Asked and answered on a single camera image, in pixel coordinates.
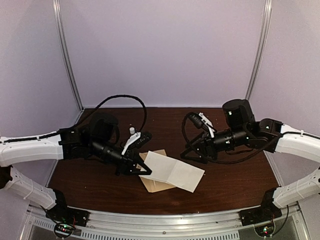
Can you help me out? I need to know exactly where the front aluminium slotted rail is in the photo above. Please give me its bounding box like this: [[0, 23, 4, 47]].
[[17, 203, 311, 240]]

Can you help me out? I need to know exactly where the left aluminium frame post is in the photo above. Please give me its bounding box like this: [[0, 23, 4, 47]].
[[52, 0, 84, 112]]

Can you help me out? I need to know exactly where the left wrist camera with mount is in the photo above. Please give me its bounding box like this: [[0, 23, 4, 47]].
[[121, 131, 152, 156]]

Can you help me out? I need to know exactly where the round circuit board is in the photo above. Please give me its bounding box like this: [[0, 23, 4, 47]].
[[254, 223, 276, 238], [53, 222, 75, 238]]

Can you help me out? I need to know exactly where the small green glue stick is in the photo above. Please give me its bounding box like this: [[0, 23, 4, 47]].
[[129, 127, 136, 135]]

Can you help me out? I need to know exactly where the left round circuit board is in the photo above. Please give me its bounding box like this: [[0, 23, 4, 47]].
[[53, 222, 75, 238]]

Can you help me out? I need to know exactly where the right round circuit board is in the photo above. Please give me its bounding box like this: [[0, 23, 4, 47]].
[[254, 223, 276, 238]]

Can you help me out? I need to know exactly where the right aluminium frame post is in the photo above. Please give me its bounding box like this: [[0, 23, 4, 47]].
[[245, 0, 273, 101]]

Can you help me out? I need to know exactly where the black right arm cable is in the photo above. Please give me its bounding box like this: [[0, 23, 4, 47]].
[[181, 112, 261, 165]]

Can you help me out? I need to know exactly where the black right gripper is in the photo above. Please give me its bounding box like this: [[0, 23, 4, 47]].
[[180, 125, 250, 165]]

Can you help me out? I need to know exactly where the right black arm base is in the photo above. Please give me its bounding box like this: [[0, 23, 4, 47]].
[[239, 188, 282, 226]]

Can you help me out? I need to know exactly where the aluminium frame post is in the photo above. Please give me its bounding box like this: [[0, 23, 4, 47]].
[[52, 0, 84, 112], [245, 0, 273, 101]]

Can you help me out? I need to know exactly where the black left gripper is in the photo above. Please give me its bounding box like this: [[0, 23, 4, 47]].
[[90, 137, 152, 178]]

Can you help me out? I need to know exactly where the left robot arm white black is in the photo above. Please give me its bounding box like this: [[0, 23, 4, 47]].
[[0, 112, 152, 222]]

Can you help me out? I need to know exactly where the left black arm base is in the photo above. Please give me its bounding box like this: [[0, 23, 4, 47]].
[[46, 189, 89, 227]]

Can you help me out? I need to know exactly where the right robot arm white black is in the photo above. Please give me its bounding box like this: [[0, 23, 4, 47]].
[[180, 99, 320, 165]]

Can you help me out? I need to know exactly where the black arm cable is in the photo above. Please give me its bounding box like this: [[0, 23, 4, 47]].
[[0, 94, 148, 146], [181, 112, 261, 165]]

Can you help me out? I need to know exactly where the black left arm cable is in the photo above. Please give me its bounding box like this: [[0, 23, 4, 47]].
[[0, 94, 148, 146]]

